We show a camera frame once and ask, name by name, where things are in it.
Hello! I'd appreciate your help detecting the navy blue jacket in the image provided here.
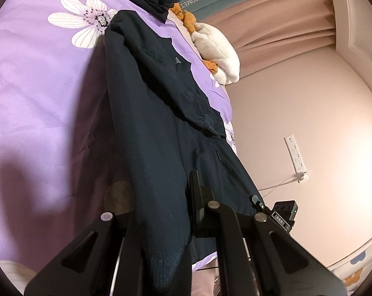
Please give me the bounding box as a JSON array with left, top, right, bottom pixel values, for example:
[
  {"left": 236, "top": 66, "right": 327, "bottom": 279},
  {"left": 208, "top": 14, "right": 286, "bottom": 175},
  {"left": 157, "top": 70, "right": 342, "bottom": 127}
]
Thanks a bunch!
[{"left": 105, "top": 10, "right": 257, "bottom": 295}]

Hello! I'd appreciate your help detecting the black device box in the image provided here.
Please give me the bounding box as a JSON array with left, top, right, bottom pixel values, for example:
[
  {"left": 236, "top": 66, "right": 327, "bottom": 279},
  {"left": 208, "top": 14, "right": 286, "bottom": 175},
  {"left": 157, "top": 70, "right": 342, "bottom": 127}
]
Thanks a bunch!
[{"left": 271, "top": 201, "right": 298, "bottom": 233}]

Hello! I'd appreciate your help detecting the white orange plush duck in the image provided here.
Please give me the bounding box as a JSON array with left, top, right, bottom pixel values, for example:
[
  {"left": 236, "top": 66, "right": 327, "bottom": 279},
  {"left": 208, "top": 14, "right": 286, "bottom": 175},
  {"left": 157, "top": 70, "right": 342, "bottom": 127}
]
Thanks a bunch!
[{"left": 169, "top": 3, "right": 240, "bottom": 85}]

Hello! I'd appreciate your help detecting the purple floral bed sheet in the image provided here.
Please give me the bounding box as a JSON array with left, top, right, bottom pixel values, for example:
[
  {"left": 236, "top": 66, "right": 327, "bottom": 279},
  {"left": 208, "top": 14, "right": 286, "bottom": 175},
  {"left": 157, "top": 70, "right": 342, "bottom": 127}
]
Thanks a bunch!
[{"left": 0, "top": 0, "right": 238, "bottom": 284}]

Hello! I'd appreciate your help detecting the pink curtain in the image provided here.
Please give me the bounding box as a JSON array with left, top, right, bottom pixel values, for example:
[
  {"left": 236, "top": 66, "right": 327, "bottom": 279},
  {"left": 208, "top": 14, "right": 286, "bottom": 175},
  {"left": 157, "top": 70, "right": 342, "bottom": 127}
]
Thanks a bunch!
[{"left": 204, "top": 0, "right": 336, "bottom": 77}]

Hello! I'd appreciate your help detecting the white charging cable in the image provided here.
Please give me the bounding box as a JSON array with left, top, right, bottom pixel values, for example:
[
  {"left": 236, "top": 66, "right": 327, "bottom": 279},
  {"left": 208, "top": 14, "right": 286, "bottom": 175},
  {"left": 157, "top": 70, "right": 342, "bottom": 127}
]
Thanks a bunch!
[{"left": 257, "top": 173, "right": 307, "bottom": 199}]

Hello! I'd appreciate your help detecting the white wall power strip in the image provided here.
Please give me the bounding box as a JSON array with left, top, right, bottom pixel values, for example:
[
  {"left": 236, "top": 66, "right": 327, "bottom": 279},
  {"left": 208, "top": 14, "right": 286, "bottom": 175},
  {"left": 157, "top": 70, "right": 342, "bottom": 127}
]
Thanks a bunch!
[{"left": 284, "top": 135, "right": 308, "bottom": 183}]

